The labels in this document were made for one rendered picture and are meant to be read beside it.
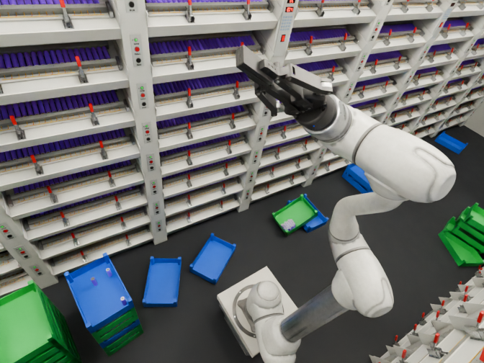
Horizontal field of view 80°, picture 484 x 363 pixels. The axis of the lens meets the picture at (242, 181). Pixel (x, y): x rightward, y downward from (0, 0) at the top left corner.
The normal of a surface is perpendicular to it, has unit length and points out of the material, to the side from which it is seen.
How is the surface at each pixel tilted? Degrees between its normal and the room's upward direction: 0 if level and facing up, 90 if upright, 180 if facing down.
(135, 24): 90
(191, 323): 0
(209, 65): 20
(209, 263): 0
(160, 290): 0
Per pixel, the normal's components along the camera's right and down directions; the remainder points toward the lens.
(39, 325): 0.14, -0.69
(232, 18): 0.30, -0.41
